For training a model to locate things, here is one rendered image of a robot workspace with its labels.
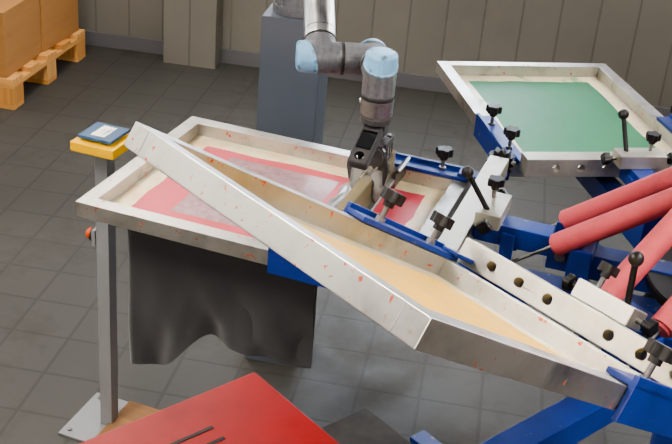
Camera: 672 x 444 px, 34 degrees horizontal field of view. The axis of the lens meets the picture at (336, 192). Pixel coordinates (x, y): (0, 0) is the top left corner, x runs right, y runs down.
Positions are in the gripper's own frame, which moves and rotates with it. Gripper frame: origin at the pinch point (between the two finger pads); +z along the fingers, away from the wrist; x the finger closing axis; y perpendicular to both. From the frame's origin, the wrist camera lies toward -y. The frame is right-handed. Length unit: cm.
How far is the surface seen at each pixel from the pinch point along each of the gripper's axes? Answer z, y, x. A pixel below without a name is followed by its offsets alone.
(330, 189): 6.3, 11.6, 12.5
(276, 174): 6.3, 12.9, 27.6
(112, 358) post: 77, 10, 75
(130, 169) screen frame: 3, -9, 57
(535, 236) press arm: -1.9, -3.3, -40.9
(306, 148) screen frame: 3.2, 25.2, 24.5
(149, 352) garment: 45, -21, 45
